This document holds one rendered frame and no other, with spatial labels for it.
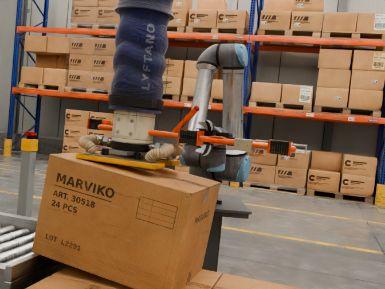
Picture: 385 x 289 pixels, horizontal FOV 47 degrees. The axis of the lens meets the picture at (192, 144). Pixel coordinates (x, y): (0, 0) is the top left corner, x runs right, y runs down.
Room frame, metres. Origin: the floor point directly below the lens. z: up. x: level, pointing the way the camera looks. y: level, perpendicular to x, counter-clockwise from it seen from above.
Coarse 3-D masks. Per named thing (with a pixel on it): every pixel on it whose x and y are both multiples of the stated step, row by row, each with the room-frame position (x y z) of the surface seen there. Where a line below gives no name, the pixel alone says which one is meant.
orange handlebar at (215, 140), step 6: (102, 126) 1.82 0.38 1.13; (108, 126) 1.81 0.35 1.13; (150, 132) 1.76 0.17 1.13; (156, 132) 1.75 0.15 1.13; (162, 132) 1.75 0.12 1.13; (168, 132) 1.74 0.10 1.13; (204, 138) 1.70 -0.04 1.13; (210, 138) 1.69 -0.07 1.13; (216, 138) 1.69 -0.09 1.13; (222, 138) 1.68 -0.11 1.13; (222, 144) 1.69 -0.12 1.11; (252, 144) 1.64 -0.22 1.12; (258, 144) 1.64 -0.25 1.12; (264, 144) 1.63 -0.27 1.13; (294, 150) 1.62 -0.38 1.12
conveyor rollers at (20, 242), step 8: (0, 232) 2.19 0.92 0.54; (8, 232) 2.24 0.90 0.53; (16, 232) 2.19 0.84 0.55; (24, 232) 2.23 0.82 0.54; (0, 240) 2.06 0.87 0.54; (8, 240) 2.11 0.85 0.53; (16, 240) 2.05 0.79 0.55; (24, 240) 2.09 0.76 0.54; (32, 240) 2.15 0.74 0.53; (0, 248) 1.94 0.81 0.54; (8, 248) 1.98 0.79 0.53; (16, 248) 1.93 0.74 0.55; (24, 248) 1.96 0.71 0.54; (0, 256) 1.82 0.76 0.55; (8, 256) 1.85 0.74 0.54; (16, 256) 1.90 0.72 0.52; (24, 256) 1.84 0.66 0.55
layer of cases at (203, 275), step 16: (64, 272) 1.71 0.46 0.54; (80, 272) 1.73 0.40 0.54; (208, 272) 1.87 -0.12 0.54; (32, 288) 1.53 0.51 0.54; (48, 288) 1.54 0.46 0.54; (64, 288) 1.55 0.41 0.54; (80, 288) 1.57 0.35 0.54; (96, 288) 1.58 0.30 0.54; (112, 288) 1.60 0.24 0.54; (128, 288) 1.61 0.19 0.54; (192, 288) 1.67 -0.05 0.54; (208, 288) 1.69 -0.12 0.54; (224, 288) 1.70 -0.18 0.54; (240, 288) 1.72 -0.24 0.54; (256, 288) 1.74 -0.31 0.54; (272, 288) 1.75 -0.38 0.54; (288, 288) 1.77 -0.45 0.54
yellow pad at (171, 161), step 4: (100, 152) 1.91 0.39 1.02; (124, 156) 1.87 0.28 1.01; (144, 156) 1.86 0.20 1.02; (156, 160) 1.83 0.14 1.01; (160, 160) 1.83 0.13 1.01; (164, 160) 1.83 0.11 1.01; (168, 160) 1.83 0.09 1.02; (172, 160) 1.87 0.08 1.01; (176, 160) 1.89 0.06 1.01; (168, 164) 1.81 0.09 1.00; (172, 164) 1.81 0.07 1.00; (176, 164) 1.86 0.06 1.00
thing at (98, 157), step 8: (104, 152) 1.73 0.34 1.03; (88, 160) 1.71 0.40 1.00; (96, 160) 1.70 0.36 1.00; (104, 160) 1.69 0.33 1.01; (112, 160) 1.68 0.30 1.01; (120, 160) 1.67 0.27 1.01; (128, 160) 1.68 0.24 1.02; (136, 160) 1.67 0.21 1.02; (144, 160) 1.69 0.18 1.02; (152, 168) 1.63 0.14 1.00; (160, 168) 1.68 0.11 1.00
